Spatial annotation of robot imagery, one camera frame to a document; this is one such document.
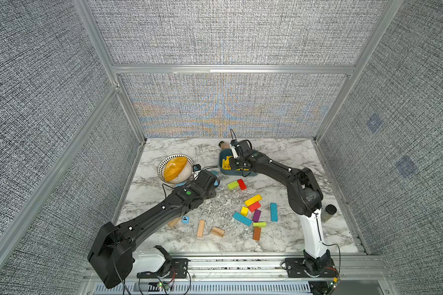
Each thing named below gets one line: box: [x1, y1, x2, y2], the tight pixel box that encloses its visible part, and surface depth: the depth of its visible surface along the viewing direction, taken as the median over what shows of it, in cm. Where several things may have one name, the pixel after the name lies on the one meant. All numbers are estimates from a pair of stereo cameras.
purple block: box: [252, 208, 262, 223], surface depth 89 cm
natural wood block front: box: [196, 220, 207, 239], surface depth 85 cm
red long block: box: [237, 178, 248, 191], surface depth 100 cm
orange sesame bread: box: [163, 156, 188, 182], surface depth 100 cm
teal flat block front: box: [232, 212, 253, 227], surface depth 88 cm
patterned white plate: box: [157, 153, 194, 184], surface depth 102 cm
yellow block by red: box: [244, 194, 263, 207], surface depth 94 cm
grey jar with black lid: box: [320, 204, 338, 222], surface depth 82 cm
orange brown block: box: [252, 227, 262, 241], surface depth 83 cm
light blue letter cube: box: [181, 216, 191, 224], surface depth 87 cm
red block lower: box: [247, 200, 261, 213], surface depth 92 cm
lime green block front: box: [252, 221, 267, 227], surface depth 86 cm
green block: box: [227, 180, 240, 190], surface depth 100 cm
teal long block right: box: [270, 202, 279, 222], surface depth 90 cm
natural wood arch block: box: [211, 226, 226, 238], surface depth 84 cm
